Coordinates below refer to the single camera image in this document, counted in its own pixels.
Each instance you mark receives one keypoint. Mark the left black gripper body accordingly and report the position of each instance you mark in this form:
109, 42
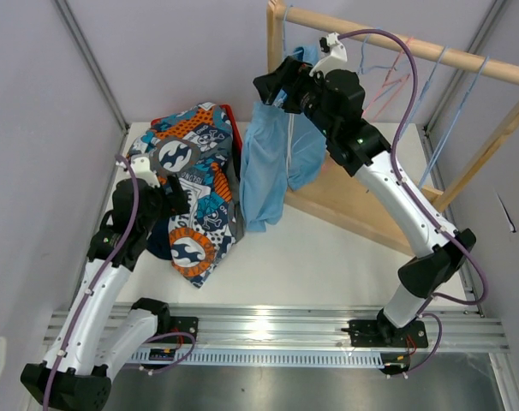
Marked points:
172, 205

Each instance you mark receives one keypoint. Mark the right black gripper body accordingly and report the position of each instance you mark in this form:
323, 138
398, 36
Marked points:
305, 97

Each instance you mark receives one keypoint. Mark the navy blue shorts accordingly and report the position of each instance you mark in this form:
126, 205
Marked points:
158, 242

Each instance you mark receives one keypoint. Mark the colourful patterned shorts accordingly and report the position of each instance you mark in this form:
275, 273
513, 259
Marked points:
200, 239

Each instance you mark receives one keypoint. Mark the light blue shorts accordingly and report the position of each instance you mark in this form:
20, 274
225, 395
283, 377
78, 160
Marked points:
280, 152

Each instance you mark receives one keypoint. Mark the pink hanger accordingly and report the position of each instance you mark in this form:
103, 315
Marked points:
394, 81

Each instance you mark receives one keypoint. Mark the blue hanger of grey shorts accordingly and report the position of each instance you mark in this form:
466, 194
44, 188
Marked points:
429, 80

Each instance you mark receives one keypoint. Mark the grey shorts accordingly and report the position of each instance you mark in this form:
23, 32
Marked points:
237, 228

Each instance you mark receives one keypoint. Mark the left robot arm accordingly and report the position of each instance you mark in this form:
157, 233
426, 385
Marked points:
78, 370

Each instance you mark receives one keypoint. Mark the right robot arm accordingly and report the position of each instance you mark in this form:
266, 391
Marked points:
333, 103

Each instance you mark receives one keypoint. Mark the red plastic bin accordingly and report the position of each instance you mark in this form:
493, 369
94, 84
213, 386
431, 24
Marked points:
218, 116

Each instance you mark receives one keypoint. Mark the wooden clothes rack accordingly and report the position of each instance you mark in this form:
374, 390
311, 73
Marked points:
350, 205

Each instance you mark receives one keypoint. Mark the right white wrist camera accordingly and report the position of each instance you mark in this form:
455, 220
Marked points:
335, 55

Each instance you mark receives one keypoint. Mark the perforated cable duct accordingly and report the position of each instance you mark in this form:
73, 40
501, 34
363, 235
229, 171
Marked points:
340, 358

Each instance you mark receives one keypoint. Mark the right aluminium corner post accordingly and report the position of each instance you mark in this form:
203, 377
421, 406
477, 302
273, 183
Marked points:
476, 45

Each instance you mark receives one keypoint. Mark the aluminium corner post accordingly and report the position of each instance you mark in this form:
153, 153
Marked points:
476, 45
76, 33

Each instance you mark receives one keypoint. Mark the left aluminium corner post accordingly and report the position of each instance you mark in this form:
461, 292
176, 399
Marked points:
76, 33

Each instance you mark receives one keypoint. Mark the aluminium mounting rail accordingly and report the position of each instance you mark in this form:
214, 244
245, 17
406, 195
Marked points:
319, 328

